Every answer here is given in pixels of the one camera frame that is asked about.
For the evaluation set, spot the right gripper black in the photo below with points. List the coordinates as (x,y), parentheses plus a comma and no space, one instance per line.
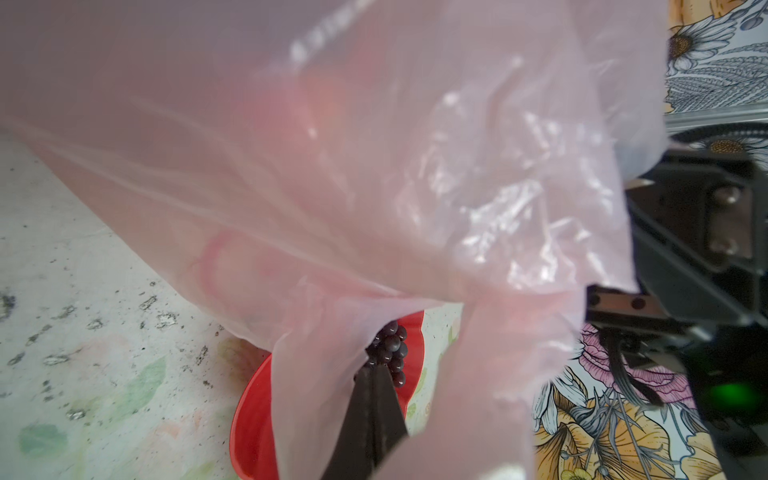
(699,230)

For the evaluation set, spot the red flower-shaped plate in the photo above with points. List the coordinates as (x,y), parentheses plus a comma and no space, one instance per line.
(251,443)

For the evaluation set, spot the pink plastic bag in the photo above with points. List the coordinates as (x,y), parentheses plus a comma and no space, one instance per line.
(308,171)

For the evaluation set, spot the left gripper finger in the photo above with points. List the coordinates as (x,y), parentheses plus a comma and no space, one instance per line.
(373,426)

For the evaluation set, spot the dark purple grapes toy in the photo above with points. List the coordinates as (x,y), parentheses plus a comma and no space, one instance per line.
(389,348)

